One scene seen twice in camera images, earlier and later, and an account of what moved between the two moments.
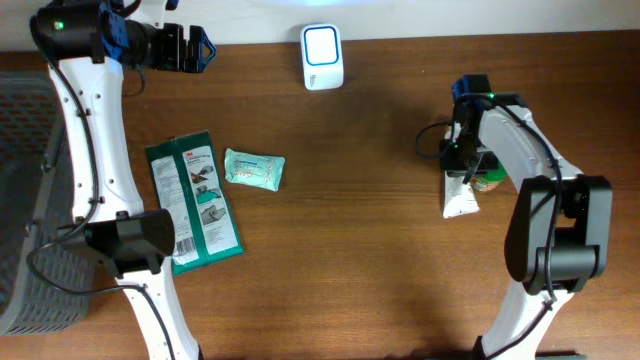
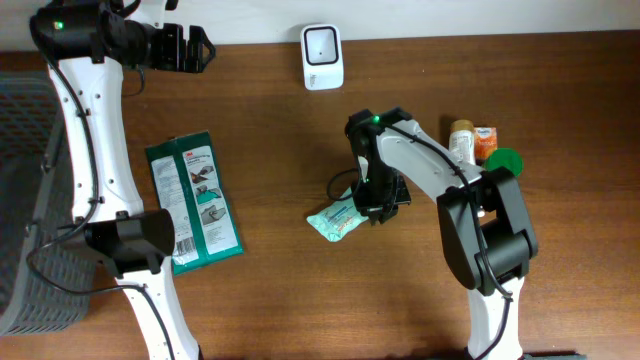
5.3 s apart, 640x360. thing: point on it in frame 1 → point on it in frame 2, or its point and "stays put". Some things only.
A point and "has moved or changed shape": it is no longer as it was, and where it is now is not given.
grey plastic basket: [47, 275] stays put
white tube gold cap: [458, 197] has moved or changed shape
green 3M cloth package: [190, 185] stays put
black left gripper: [175, 59] stays put
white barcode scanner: [322, 56] stays put
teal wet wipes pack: [253, 170] → [337, 219]
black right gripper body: [467, 156] → [384, 188]
